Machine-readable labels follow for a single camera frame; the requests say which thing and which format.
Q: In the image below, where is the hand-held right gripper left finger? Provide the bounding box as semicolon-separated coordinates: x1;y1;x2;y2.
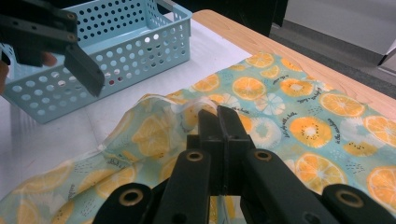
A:
186;108;225;196

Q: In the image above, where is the orange slice print tote bag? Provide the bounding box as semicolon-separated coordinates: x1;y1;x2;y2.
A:
0;51;396;224

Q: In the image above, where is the white cabinet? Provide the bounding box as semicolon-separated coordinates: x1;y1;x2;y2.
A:
283;0;396;65

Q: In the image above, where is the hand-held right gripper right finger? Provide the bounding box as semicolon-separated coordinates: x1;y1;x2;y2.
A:
217;105;256;196

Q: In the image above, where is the light blue perforated plastic basket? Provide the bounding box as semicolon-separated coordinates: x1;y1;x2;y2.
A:
0;0;193;125

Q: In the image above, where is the white table mat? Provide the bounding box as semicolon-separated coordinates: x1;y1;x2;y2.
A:
0;11;254;200

